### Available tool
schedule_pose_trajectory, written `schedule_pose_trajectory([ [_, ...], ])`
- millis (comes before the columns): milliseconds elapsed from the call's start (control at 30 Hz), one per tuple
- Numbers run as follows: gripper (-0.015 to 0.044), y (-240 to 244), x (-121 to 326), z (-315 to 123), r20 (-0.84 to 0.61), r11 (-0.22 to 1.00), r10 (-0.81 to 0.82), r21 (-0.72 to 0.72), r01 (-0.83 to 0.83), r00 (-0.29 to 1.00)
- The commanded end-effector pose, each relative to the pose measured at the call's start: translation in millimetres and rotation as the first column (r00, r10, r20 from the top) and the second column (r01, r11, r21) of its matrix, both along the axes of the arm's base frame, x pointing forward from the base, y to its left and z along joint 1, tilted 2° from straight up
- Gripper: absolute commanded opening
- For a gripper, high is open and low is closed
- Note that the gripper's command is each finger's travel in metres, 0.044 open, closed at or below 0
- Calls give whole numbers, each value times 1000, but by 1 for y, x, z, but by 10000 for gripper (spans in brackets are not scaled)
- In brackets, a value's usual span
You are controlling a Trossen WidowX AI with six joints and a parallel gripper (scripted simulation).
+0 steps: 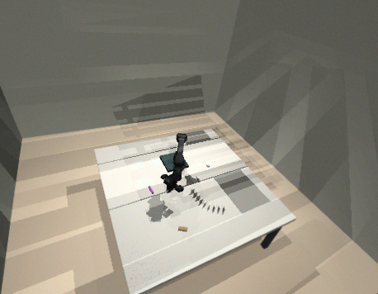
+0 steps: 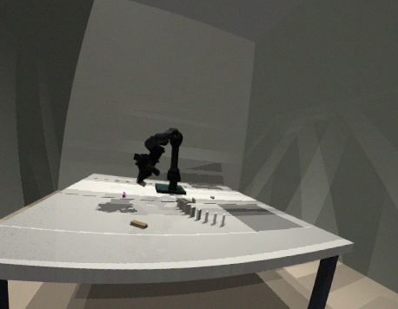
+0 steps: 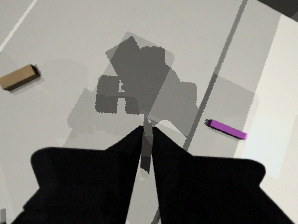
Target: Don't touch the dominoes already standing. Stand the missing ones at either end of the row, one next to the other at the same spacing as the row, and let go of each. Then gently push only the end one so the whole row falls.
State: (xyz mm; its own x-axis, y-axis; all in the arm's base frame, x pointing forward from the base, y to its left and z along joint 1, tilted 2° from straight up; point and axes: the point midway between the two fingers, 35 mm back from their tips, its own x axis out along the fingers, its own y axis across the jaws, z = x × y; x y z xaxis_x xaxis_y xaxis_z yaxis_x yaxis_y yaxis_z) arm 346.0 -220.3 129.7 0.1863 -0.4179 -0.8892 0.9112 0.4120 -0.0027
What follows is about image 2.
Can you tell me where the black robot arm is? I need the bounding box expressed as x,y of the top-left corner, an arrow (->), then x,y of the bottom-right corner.
133,128 -> 182,191

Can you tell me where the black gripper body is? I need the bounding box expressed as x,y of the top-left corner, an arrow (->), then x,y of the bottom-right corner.
136,153 -> 160,176

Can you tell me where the brown rectangular block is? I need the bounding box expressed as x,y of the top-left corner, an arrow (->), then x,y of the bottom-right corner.
130,220 -> 148,229

